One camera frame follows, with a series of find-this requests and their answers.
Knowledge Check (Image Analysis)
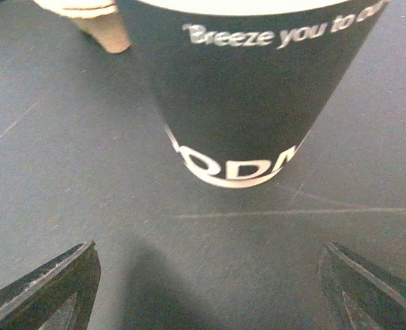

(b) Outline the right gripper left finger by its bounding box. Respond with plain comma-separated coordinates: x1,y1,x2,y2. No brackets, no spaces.
0,241,101,329

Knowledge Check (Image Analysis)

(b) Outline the pulp cup carrier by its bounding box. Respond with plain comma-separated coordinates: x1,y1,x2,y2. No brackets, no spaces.
34,0,131,54

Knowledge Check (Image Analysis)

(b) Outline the stack of paper cups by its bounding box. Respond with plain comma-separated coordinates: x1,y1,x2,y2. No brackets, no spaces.
118,1,387,189

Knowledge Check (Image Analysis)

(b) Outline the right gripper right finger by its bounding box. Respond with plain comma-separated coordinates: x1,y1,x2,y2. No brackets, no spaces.
318,242,406,329

